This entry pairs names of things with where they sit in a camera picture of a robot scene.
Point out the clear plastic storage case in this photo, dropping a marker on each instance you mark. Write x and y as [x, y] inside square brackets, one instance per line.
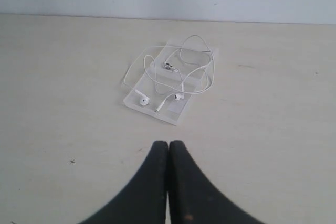
[163, 79]

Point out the white wired earphones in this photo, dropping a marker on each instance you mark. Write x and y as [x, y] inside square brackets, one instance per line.
[179, 92]

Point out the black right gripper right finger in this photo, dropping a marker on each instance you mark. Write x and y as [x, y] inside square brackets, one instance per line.
[192, 196]

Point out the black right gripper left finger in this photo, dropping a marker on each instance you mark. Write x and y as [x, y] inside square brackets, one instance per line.
[144, 198]

